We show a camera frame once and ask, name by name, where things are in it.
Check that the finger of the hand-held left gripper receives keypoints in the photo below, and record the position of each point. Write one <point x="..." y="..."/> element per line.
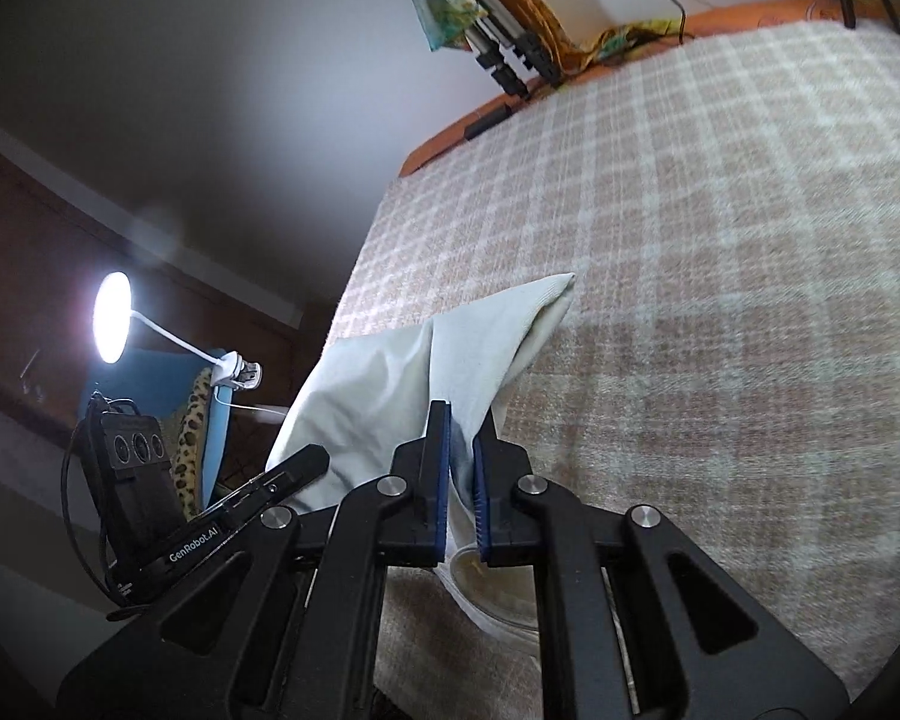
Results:
<point x="285" y="476"/>

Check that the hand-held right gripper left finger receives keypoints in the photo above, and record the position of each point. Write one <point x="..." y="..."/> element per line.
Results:
<point x="444" y="480"/>

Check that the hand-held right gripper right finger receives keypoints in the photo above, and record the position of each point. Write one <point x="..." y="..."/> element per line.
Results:
<point x="481" y="495"/>

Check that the white tank top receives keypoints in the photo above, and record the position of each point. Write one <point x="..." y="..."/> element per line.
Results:
<point x="382" y="382"/>

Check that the leopard print cloth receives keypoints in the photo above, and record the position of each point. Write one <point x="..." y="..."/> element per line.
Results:
<point x="190" y="442"/>

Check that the blue chair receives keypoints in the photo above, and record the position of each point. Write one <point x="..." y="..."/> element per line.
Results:
<point x="142" y="382"/>

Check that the white clip desk lamp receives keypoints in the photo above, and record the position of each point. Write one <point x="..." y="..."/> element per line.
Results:
<point x="112" y="315"/>

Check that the folded silver tripod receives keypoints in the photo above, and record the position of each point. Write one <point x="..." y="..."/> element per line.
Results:
<point x="495" y="37"/>

